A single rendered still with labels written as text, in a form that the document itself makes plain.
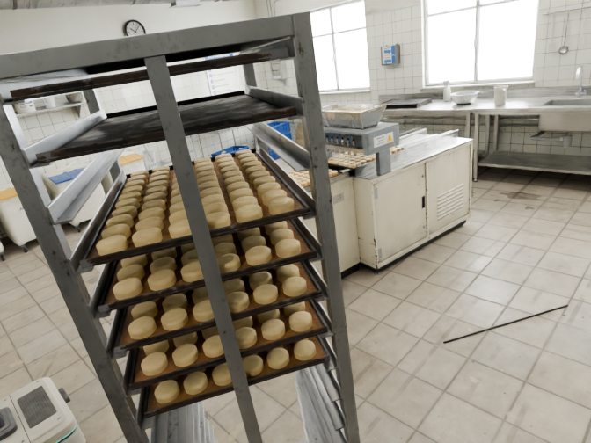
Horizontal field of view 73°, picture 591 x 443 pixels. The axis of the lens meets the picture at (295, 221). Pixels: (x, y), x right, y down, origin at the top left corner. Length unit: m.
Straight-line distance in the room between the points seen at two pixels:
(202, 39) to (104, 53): 0.14
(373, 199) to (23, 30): 4.98
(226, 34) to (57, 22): 5.99
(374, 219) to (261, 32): 2.52
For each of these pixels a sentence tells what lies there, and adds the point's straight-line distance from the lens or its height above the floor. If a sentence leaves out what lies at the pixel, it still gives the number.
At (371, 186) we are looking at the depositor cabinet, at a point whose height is 0.79.
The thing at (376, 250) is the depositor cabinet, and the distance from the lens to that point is 3.20.
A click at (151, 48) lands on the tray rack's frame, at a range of 0.65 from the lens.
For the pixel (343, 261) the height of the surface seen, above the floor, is 0.17.
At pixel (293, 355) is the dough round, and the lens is 0.97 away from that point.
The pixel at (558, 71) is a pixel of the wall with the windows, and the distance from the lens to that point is 5.61.
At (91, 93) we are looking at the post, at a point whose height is 1.74.
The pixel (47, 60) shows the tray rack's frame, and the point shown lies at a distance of 0.67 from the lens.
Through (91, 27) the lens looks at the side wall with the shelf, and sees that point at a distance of 6.72.
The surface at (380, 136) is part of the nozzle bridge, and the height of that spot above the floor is 1.13.
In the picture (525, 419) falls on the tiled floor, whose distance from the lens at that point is 2.40.
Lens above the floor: 1.77
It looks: 23 degrees down
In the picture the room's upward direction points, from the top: 9 degrees counter-clockwise
